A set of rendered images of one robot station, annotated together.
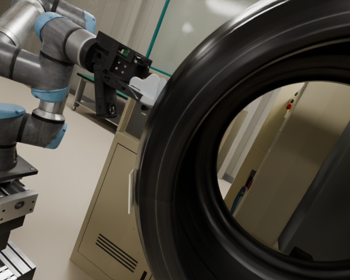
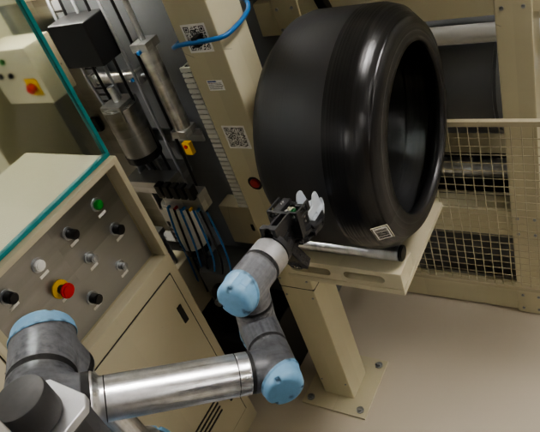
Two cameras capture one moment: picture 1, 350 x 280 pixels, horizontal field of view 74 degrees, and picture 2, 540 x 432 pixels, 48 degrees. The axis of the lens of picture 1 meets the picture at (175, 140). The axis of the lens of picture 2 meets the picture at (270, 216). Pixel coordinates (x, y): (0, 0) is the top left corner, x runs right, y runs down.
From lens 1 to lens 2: 130 cm
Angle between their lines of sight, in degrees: 64
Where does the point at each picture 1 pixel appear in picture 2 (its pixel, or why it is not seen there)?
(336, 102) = (252, 70)
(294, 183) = not seen: hidden behind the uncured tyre
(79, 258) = not seen: outside the picture
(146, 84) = (315, 204)
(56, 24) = (261, 276)
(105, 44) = (284, 229)
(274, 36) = (382, 109)
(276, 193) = not seen: hidden behind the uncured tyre
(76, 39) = (281, 255)
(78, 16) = (62, 329)
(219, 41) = (369, 133)
